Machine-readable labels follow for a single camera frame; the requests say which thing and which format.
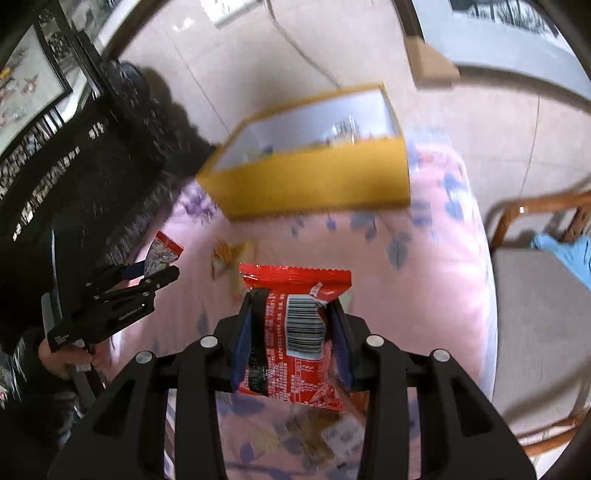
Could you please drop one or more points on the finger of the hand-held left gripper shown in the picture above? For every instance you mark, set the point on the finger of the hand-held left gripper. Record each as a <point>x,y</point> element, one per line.
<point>134,270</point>
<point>161,276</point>

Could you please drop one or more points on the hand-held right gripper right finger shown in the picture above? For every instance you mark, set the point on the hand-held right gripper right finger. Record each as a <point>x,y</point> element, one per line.
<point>344,360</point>

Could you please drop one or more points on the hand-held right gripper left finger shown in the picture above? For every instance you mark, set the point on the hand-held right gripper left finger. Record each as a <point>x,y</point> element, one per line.
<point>241,355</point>

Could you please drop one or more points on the red white snack packet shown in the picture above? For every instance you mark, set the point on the red white snack packet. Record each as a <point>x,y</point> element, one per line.
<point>161,251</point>

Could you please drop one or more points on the yellow cardboard box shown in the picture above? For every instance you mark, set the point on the yellow cardboard box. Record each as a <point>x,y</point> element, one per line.
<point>323,180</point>

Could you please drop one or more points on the clear snack packet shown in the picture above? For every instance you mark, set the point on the clear snack packet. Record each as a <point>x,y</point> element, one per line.
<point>344,134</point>

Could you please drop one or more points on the person's left forearm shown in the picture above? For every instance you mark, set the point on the person's left forearm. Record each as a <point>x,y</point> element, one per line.
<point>27,392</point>

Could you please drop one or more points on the person's left hand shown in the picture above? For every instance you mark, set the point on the person's left hand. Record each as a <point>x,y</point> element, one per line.
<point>55,362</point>

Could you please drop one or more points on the orange small packet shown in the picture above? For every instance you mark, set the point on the orange small packet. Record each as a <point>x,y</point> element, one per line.
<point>228,258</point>

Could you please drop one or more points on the tan printed packet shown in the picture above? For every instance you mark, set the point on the tan printed packet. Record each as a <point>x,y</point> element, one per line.
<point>323,434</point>

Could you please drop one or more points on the pink floral blanket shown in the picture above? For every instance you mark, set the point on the pink floral blanket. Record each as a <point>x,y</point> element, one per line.
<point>415,295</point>

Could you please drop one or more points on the dark carved wooden cabinet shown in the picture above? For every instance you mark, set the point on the dark carved wooden cabinet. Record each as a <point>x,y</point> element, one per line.
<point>92,161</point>

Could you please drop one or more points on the wooden chair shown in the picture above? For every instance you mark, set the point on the wooden chair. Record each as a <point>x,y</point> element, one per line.
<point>531,323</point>

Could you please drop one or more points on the framed picture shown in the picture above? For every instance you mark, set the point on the framed picture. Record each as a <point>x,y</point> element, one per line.
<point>27,83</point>

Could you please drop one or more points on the blue cloth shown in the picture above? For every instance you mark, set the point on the blue cloth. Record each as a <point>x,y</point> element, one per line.
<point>572,258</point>

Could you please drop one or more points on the brown cardboard piece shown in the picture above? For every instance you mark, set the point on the brown cardboard piece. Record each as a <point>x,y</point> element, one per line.
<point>429,60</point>

